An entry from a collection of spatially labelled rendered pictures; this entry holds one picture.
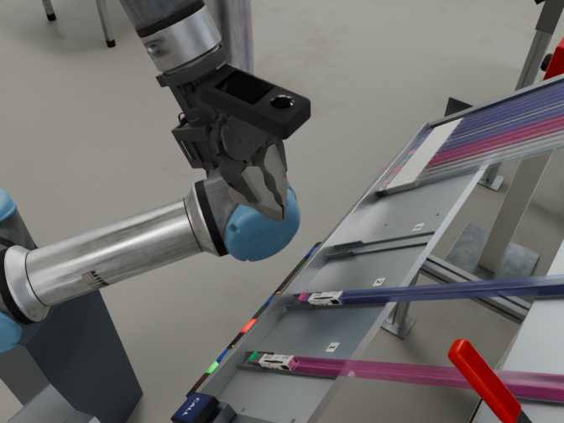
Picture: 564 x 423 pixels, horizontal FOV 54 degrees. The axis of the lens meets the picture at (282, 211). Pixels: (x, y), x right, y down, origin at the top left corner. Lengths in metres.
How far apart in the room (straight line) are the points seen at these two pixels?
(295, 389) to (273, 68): 2.03
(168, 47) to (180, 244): 0.32
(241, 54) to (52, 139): 1.62
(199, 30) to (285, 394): 0.39
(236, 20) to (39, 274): 0.43
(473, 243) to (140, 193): 1.13
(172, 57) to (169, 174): 1.49
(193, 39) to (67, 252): 0.39
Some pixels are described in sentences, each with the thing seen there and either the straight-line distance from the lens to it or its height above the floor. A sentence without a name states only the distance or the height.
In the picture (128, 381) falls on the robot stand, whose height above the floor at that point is 0.12.
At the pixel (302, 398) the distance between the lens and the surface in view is 0.62.
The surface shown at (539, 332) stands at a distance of 0.51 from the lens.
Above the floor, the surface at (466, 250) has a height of 0.01.
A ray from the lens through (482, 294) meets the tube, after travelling 0.58.
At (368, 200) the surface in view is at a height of 0.73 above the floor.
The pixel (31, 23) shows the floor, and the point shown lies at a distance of 3.13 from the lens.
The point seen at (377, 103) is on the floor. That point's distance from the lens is 2.37.
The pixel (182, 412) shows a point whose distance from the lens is 0.67.
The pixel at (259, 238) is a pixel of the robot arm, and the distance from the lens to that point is 0.78.
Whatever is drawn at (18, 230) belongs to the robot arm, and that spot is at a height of 0.73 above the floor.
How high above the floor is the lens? 1.40
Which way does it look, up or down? 48 degrees down
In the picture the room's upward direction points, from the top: straight up
